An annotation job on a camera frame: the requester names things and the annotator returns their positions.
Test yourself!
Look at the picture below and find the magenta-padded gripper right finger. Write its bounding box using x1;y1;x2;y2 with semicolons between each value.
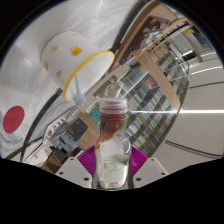
128;145;169;189

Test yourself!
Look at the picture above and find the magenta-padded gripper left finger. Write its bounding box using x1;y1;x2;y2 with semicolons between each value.
55;145;100;189

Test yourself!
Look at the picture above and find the clear plastic drink bottle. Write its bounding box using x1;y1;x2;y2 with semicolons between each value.
94;96;133;191

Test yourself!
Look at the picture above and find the dark grey architectural model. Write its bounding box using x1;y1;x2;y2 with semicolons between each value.
49;118;90;162

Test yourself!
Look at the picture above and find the long curved book shelf unit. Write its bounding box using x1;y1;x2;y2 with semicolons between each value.
120;39;192;158

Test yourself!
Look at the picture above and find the light blue plastic spoon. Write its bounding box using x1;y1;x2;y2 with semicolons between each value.
73;73;86;106

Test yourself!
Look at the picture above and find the flat round red coaster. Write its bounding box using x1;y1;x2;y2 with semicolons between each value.
2;105;26;135

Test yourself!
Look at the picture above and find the beige architectural model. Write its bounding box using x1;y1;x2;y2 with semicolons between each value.
93;74;126;102

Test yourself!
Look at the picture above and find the white mug with yellow rim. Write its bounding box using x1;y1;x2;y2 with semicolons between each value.
40;30;116;103

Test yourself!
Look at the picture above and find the brown architectural model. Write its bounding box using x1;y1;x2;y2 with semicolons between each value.
119;15;174;65

